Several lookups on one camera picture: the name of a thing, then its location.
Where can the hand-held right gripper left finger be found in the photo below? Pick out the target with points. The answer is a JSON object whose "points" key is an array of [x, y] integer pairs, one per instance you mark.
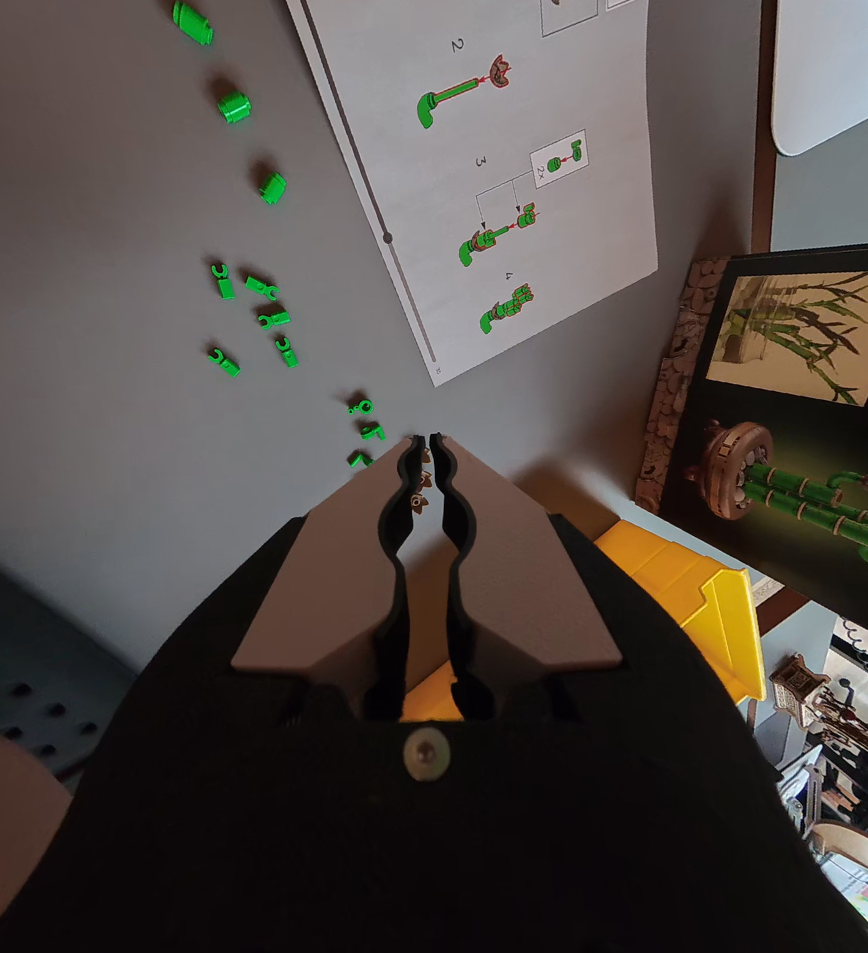
{"points": [[314, 595]]}

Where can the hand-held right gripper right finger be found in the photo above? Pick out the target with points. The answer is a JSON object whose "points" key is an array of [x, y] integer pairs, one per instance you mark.
{"points": [[530, 595]]}

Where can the green angled brick piece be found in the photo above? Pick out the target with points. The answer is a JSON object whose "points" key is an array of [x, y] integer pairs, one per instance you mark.
{"points": [[372, 430], [359, 459]]}

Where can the yellow plastic bin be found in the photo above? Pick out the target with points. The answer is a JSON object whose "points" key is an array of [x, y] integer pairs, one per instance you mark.
{"points": [[702, 595]]}

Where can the carved wooden model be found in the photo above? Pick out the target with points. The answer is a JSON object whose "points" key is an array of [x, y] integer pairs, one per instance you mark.
{"points": [[798, 685]]}

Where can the black bamboo-print cardboard box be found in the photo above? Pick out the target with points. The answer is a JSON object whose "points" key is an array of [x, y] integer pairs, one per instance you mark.
{"points": [[791, 461]]}

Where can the black perforated chair armrest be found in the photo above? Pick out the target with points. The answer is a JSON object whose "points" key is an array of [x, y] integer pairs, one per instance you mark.
{"points": [[17, 655]]}

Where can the open instruction booklet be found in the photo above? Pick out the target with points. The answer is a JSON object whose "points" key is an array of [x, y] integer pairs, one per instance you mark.
{"points": [[553, 260]]}

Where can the wooden board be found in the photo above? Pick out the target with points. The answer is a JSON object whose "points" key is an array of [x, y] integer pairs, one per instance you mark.
{"points": [[850, 837]]}

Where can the green brick cylinder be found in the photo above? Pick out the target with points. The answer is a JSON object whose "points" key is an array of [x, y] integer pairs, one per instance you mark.
{"points": [[192, 22], [234, 106], [273, 187]]}

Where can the white document stand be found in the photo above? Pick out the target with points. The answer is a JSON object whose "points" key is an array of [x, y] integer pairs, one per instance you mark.
{"points": [[836, 74]]}

